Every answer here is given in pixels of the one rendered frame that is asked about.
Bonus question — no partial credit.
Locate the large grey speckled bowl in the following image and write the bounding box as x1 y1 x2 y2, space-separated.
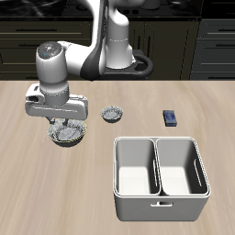
47 119 88 148

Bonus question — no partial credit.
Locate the small dark blue box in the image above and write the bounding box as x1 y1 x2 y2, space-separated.
162 109 179 129

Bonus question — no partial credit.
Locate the white two-bin basket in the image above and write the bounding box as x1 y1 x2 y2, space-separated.
112 136 212 223

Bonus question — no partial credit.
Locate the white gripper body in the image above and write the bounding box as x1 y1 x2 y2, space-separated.
24 94 90 121

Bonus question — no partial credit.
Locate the black kitchen countertop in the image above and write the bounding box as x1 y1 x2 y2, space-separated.
0 0 235 22

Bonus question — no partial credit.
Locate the medium grey speckled bowl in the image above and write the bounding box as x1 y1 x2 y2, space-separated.
50 119 87 143

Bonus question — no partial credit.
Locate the dark olive kitchen cupboard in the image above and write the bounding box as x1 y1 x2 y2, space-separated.
0 17 200 82

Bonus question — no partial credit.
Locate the small grey speckled bowl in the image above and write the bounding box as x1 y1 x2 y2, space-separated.
100 105 125 124

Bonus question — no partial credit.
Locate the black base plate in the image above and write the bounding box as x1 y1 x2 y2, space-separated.
97 50 154 81

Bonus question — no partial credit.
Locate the dark grey drawer cabinet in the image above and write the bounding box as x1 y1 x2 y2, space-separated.
188 17 235 82

